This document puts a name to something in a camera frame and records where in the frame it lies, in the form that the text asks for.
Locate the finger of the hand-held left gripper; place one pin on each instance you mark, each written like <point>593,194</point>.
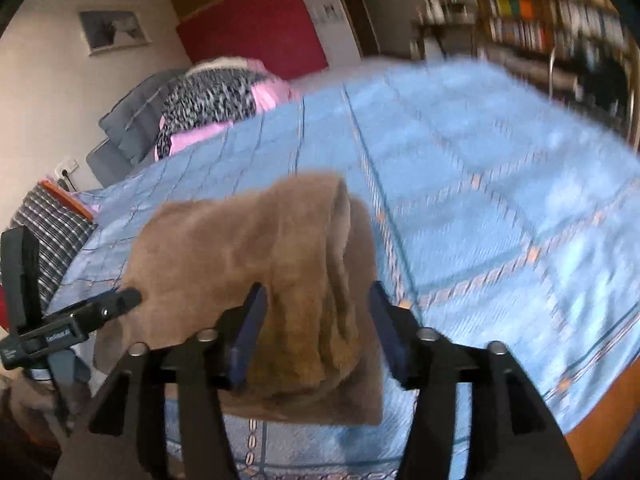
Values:
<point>112,306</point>

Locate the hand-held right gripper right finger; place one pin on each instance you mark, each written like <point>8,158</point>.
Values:
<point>392,335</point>

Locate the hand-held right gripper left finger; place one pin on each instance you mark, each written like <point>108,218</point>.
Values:
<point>247,335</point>

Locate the brown pants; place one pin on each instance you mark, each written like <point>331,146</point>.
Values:
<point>200,250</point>

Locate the dark plaid pillow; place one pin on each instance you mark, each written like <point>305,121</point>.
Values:
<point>60,245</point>

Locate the orange board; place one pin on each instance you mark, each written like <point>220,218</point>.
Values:
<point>67,200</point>

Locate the grey padded headboard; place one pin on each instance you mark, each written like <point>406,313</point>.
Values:
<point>130,120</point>

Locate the blue checked blanket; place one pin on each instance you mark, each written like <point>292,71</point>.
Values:
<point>475,160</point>

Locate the leopard print cloth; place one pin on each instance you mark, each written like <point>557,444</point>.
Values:
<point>210,95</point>

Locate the pink blanket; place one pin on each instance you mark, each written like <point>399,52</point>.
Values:
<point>272,92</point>

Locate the framed picture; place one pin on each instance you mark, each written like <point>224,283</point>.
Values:
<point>112,32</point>

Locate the red panel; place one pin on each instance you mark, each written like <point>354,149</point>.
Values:
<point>250,25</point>

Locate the black chair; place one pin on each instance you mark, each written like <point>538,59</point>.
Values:
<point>600,80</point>

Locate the small wooden shelf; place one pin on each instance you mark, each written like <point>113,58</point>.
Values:
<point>442,10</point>

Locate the wooden bookshelf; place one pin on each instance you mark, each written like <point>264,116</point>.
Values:
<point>525,25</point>

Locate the wall socket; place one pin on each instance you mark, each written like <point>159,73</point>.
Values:
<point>66,167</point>

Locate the wooden bed frame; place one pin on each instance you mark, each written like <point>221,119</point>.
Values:
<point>605,425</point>

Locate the wooden door frame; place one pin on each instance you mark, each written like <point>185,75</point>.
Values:
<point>357,10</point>

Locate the wall stickers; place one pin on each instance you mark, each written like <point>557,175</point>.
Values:
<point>326,12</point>

